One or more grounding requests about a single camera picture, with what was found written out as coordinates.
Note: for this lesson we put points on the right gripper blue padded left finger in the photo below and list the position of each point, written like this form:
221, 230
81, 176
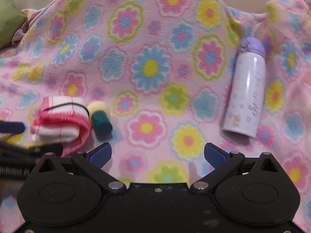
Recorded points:
89, 166

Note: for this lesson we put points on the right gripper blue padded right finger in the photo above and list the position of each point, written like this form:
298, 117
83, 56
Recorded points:
223, 163

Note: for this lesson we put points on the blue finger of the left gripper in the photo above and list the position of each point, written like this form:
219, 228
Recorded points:
11, 127

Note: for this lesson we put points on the pink white folded socks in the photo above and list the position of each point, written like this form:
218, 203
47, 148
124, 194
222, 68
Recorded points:
62, 120

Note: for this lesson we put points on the lavender thermos bottle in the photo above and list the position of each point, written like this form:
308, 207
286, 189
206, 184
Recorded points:
246, 99

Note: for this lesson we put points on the green pillow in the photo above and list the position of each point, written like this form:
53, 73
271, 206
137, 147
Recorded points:
12, 19

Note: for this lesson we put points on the teal handled makeup sponge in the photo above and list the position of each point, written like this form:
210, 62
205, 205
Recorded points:
100, 119

